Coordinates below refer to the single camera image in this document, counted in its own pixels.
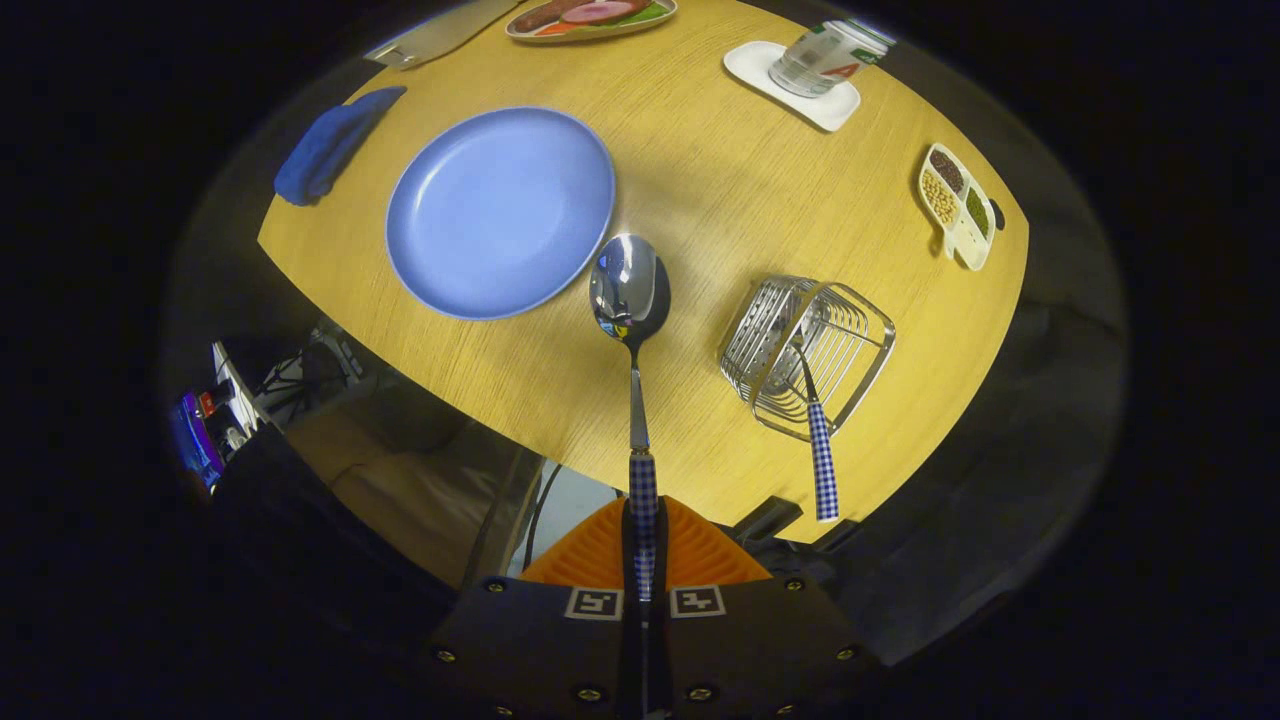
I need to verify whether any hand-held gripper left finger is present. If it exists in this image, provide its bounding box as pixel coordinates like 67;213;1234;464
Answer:
430;497;641;720

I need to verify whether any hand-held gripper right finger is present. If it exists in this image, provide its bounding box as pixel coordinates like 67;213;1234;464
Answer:
650;497;861;720

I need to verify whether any fork with checkered handle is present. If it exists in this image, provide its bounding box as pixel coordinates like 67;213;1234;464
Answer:
785;340;841;524

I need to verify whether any spoon with checkered handle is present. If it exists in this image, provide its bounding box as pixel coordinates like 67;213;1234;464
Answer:
589;233;673;601

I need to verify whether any black clamp device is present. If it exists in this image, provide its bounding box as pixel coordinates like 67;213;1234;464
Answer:
730;497;851;561

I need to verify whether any white power strip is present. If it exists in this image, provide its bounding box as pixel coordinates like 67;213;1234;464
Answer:
210;340;266;451

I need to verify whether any lit display screen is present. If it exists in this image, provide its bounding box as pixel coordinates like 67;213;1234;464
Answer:
168;392;226;493

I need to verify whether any blue plate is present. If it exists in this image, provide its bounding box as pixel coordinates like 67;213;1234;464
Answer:
385;106;617;321

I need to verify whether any white divided dish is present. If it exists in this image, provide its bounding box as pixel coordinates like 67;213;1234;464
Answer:
917;143;997;272

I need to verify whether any portion of yellow soybeans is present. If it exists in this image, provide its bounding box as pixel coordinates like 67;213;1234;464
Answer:
921;170;958;226

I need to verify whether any blue folded towel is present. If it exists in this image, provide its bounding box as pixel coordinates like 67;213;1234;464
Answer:
274;85;408;207

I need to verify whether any white coaster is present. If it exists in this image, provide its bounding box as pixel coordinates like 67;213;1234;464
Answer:
723;40;862;133

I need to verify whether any white bottle with green cap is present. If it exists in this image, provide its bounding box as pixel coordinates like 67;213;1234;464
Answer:
768;18;891;98

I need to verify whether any white toaster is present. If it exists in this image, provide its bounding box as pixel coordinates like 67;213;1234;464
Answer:
365;0;521;71

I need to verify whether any beige oval food plate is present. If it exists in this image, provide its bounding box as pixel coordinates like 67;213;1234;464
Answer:
505;0;679;44

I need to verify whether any large brown meat piece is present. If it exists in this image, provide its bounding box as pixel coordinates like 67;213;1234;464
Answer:
512;0;591;33

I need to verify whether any pink ham slice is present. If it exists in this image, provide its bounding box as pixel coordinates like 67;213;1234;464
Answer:
560;0;641;25

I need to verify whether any metal wire basket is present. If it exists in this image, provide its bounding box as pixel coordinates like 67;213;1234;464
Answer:
719;275;897;443

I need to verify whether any dark equipment with cables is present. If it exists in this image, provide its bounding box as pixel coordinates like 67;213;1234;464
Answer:
255;320;376;426

